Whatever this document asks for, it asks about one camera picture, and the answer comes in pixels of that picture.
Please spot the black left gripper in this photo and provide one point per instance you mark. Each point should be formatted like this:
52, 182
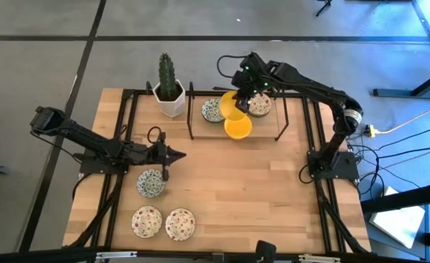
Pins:
156, 153

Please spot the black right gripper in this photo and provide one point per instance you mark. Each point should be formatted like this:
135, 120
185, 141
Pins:
255, 76

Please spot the yellow mini bowl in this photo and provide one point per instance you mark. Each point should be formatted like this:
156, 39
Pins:
238, 129
229, 107

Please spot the red floral mini bowl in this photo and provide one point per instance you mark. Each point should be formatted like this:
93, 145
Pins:
262, 106
146, 221
180, 224

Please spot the green patterned mini bowl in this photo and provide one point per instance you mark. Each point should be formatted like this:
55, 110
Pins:
151, 182
211, 110

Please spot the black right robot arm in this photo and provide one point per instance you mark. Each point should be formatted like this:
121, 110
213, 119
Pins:
310, 85

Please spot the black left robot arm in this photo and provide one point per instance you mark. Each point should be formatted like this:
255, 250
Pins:
83, 137

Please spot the white hexagonal plant pot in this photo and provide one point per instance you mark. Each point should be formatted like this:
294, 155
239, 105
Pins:
174, 107

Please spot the green cactus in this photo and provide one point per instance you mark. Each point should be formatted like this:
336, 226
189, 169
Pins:
167, 78

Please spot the yellow power strip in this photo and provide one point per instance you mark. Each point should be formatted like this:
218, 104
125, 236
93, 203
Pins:
370, 130

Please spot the black rounded object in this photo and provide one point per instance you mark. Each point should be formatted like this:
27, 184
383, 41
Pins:
266, 252

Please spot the grey metal foot bar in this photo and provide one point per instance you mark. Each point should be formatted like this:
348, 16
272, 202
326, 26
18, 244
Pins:
401, 93

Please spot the white flat board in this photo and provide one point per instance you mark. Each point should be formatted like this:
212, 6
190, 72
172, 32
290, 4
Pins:
398, 226

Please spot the black aluminium table frame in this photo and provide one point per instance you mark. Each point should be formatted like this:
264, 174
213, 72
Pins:
128, 94

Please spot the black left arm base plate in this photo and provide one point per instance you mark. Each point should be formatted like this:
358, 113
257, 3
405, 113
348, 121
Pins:
90, 167

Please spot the silver metal bracket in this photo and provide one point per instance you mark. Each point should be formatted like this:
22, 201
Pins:
319, 258
116, 255

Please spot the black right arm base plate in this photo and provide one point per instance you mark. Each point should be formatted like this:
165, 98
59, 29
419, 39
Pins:
346, 170

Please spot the black side table frame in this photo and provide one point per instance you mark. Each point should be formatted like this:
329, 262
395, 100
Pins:
412, 195

